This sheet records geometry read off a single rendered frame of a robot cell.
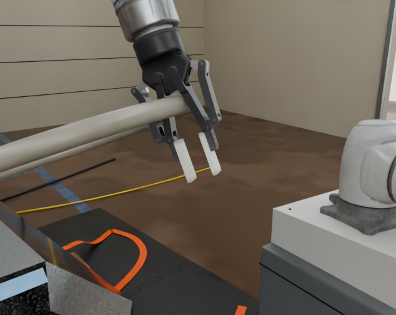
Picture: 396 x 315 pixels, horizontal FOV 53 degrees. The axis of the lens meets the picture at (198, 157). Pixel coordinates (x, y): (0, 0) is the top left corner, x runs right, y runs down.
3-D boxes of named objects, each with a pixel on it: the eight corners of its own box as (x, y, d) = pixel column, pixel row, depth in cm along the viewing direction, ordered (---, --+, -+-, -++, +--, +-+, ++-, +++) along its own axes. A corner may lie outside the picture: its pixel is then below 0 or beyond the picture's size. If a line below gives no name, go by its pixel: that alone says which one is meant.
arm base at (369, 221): (352, 199, 126) (355, 182, 125) (416, 224, 107) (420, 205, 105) (307, 206, 118) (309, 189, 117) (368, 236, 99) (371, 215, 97)
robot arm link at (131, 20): (130, 15, 67) (142, 49, 68) (102, 6, 59) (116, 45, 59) (177, -8, 64) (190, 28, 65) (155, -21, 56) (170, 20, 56)
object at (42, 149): (-143, 226, 65) (-151, 209, 65) (84, 152, 105) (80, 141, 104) (15, 162, 37) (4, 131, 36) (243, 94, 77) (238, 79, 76)
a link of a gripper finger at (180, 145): (177, 140, 63) (172, 142, 63) (192, 182, 63) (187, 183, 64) (183, 137, 66) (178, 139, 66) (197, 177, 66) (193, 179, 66)
